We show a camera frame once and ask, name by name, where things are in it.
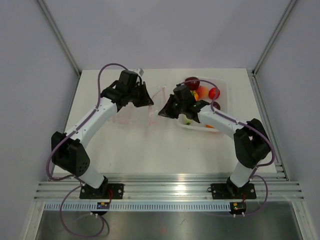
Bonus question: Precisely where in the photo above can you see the aluminium rail frame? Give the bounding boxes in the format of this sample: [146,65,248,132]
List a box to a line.
[34,163,304,202]

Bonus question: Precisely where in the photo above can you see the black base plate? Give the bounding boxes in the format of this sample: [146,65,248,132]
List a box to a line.
[207,183,257,200]
[79,183,124,200]

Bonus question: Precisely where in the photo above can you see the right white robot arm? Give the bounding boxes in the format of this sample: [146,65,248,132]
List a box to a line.
[158,84,272,198]

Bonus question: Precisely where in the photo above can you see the purple cable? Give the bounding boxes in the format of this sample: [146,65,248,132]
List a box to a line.
[47,62,131,237]
[176,79,276,217]

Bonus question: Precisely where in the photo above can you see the orange carrot with green top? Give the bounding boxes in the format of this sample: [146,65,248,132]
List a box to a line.
[205,124,216,129]

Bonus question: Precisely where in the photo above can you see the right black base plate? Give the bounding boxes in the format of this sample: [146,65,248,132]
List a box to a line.
[207,183,257,200]

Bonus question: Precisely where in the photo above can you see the white radish with leaves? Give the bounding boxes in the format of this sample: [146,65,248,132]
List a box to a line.
[183,115,193,126]

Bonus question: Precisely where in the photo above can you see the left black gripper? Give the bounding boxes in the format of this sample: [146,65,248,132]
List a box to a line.
[127,82,154,108]

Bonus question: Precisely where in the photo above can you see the dark red apple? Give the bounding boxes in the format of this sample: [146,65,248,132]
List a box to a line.
[184,76,200,91]

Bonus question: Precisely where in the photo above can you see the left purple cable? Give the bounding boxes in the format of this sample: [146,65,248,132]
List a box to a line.
[47,62,131,237]

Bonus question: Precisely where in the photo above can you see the circuit board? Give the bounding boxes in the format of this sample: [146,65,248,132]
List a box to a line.
[97,202,111,209]
[232,202,247,211]

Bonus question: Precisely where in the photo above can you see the left circuit board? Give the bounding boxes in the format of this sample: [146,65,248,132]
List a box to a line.
[97,202,111,209]

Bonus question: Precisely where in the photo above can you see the white slotted cable duct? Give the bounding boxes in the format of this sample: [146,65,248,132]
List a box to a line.
[44,201,231,212]

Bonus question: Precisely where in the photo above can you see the red tomato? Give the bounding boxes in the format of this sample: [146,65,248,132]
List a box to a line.
[208,87,221,100]

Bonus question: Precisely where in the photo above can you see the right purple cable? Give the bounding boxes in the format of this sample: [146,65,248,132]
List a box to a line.
[176,79,276,217]

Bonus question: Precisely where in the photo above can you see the dark purple fruit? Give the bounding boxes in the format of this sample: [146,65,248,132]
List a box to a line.
[212,101,221,111]

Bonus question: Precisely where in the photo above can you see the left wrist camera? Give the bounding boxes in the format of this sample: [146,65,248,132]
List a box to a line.
[134,68,144,77]

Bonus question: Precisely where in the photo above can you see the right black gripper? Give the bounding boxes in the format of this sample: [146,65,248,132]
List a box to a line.
[158,94,186,120]

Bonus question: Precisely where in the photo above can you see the right circuit board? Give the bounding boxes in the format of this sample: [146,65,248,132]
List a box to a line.
[232,202,247,211]

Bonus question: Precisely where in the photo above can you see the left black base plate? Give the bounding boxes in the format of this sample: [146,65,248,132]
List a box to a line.
[79,183,124,200]

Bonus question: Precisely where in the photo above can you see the white plastic basket tray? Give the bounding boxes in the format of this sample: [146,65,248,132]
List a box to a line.
[176,76,228,133]

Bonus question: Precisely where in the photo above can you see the peach fruit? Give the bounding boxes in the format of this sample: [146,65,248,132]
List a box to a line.
[195,86,209,99]

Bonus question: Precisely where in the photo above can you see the clear zip top bag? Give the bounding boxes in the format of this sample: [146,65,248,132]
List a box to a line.
[110,85,166,128]

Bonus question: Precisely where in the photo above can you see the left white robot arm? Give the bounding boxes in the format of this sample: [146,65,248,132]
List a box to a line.
[49,69,154,199]

